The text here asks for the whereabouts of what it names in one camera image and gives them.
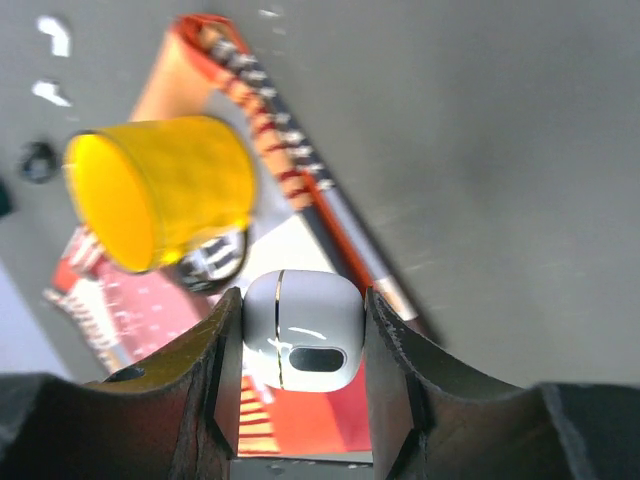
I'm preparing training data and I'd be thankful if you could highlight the dark green mug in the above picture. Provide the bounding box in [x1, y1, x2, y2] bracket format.
[0, 181, 14, 218]

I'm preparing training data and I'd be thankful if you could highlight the white earbud case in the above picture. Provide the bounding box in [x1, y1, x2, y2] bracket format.
[242, 270, 365, 393]

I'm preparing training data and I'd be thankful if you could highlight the white earbud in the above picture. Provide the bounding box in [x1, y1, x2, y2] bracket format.
[31, 80, 72, 108]
[36, 15, 72, 58]

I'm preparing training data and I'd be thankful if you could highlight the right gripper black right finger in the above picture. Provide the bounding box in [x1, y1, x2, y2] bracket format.
[364, 290, 639, 479]

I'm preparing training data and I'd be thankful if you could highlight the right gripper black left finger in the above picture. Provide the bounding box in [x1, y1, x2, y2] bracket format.
[1, 288, 242, 479]

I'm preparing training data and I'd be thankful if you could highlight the colourful patchwork placemat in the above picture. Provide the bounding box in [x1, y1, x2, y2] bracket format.
[44, 14, 432, 456]

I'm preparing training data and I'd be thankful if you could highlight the yellow enamel mug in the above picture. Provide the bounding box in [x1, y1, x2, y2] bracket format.
[64, 116, 258, 274]

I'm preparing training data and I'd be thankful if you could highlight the black earbud charging case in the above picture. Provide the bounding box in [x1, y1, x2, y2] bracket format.
[18, 141, 57, 184]

